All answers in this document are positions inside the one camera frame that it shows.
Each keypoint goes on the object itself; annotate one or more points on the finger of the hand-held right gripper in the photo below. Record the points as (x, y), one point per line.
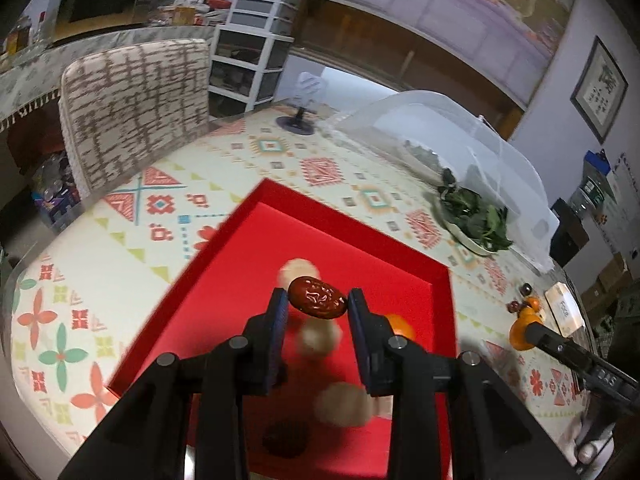
(550, 340)

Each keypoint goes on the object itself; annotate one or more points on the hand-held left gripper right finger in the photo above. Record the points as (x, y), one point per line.
(361, 340)

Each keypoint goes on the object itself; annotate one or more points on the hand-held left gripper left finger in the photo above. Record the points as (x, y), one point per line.
(280, 330)

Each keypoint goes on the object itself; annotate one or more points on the beige cake chunk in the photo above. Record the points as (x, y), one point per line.
(317, 337)

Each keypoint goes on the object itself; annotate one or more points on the large orange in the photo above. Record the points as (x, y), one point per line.
(402, 327)

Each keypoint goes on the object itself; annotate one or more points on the red date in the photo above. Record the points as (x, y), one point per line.
(317, 297)
(513, 305)

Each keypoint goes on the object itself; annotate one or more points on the beige cake log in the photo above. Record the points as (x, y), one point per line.
(298, 270)

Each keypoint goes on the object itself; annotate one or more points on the round beige cake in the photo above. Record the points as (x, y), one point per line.
(345, 402)

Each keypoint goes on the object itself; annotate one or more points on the red box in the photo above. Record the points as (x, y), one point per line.
(300, 225)

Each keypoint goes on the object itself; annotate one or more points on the person's right hand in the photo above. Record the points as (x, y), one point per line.
(590, 452)

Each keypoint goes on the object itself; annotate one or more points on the tissue pack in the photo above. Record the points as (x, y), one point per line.
(565, 310)

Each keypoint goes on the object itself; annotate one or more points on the small orange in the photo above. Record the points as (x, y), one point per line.
(533, 304)

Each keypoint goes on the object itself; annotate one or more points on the cardboard boxes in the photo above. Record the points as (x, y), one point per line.
(607, 275)

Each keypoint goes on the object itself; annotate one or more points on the black box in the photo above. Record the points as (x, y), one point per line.
(570, 235)

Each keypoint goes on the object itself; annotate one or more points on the pale green plate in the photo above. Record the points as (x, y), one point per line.
(467, 242)

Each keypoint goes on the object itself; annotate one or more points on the plate of green spinach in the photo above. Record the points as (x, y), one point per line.
(475, 215)

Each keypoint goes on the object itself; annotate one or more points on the clear water bottle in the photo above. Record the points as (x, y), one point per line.
(585, 197)

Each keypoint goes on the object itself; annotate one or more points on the whiteboard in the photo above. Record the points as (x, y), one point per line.
(622, 195)

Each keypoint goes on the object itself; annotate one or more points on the blue box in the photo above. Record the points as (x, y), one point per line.
(597, 162)

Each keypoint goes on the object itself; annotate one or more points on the black phone stand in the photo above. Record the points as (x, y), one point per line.
(297, 122)

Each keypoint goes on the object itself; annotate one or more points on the white mesh food cover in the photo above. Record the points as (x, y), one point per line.
(450, 130)

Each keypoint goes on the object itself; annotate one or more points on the framed picture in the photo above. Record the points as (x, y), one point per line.
(600, 90)

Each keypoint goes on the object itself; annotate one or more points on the box of cans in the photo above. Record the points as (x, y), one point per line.
(55, 190)

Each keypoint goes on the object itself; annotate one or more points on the patterned fabric chair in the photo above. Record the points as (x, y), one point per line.
(135, 105)

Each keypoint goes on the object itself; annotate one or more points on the white plastic drawer unit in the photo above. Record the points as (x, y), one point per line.
(260, 25)

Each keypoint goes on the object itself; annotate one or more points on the black appliance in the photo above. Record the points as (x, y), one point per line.
(100, 5)

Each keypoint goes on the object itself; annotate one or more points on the large wall painting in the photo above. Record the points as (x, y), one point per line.
(450, 10)

